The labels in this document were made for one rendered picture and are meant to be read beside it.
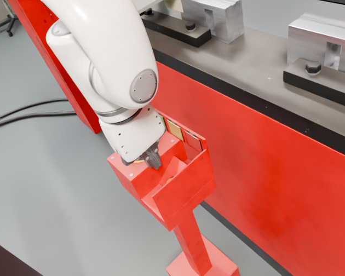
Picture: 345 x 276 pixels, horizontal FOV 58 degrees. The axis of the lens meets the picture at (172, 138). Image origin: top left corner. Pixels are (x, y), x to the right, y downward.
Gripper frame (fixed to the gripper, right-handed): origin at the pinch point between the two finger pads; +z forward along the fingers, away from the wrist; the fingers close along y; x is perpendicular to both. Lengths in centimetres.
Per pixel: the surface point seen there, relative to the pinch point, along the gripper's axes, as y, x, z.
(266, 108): -23.9, 10.4, 1.1
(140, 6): -25.9, -28.4, -13.6
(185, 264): 7, -10, 72
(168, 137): -8.6, -7.5, 7.0
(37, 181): 35, -119, 82
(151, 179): 1.4, -4.5, 10.5
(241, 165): -21.8, 0.7, 28.1
